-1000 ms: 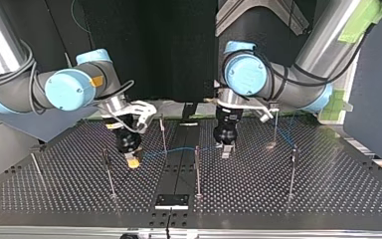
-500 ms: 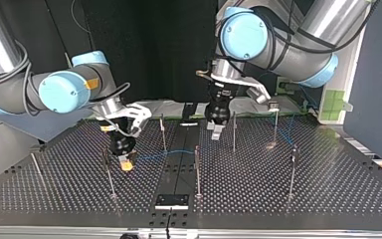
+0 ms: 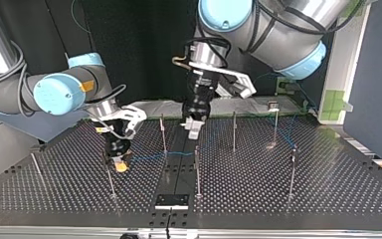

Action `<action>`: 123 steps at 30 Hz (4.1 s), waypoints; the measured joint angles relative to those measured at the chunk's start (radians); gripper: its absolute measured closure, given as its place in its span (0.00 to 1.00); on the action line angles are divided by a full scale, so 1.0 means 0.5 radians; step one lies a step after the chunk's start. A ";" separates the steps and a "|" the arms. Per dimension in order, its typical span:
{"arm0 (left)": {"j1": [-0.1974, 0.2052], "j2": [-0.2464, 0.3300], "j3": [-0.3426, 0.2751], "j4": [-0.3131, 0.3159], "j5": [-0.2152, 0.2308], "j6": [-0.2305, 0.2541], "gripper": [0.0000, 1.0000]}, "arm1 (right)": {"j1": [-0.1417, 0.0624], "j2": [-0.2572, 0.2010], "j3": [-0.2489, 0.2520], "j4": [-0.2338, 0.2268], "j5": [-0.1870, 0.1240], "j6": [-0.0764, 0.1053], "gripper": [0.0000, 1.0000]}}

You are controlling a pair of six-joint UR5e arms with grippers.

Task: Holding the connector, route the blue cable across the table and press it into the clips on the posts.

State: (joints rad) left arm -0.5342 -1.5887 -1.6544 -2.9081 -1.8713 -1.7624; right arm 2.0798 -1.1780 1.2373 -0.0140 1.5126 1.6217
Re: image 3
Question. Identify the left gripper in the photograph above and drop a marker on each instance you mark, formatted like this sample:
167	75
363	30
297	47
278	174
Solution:
199	99

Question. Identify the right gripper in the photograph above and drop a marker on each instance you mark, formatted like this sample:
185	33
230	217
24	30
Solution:
116	144

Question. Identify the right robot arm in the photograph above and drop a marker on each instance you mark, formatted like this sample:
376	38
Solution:
58	93

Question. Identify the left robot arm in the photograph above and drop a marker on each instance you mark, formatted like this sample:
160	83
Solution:
278	36

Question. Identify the connector holder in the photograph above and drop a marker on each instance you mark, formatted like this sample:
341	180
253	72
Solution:
172	201

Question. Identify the black panel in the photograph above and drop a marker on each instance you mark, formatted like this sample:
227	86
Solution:
139	49

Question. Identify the metal post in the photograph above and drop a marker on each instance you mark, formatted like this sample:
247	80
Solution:
198	172
292	172
275	126
110	181
36	164
234	132
163	136

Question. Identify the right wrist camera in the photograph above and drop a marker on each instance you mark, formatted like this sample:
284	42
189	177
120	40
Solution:
133	115

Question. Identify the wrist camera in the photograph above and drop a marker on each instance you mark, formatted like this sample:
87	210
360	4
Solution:
133	115
240	83

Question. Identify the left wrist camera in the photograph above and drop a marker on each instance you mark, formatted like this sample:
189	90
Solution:
240	83

